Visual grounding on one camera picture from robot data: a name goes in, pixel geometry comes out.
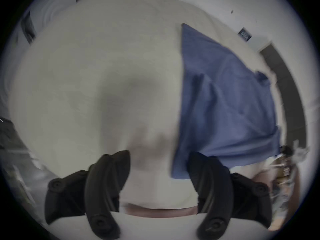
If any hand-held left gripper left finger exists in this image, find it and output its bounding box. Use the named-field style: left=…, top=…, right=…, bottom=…
left=44, top=150, right=131, bottom=240

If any blue shirt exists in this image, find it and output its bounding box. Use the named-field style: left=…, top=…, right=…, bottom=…
left=171, top=23, right=281, bottom=180

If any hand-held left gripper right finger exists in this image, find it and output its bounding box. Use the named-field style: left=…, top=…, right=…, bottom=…
left=188, top=151, right=272, bottom=240

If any bed with beige sheet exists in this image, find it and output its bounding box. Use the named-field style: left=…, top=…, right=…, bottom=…
left=7, top=0, right=284, bottom=210

